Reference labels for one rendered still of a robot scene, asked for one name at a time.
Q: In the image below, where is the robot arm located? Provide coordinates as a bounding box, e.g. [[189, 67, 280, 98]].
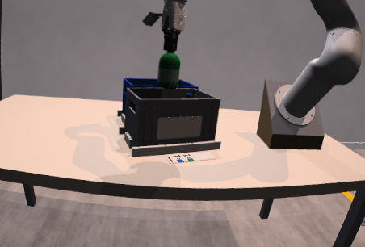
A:
[[275, 0, 363, 126]]

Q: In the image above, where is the white paper pick list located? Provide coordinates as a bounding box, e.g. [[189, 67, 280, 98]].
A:
[[164, 152, 217, 164]]

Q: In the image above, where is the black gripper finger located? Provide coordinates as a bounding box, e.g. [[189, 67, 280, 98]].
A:
[[162, 16, 174, 51], [172, 31, 181, 51]]

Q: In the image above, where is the blue plastic bottle crate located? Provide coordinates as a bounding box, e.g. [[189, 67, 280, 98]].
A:
[[122, 78, 190, 115]]

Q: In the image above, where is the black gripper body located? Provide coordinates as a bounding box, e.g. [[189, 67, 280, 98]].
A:
[[162, 0, 186, 31]]

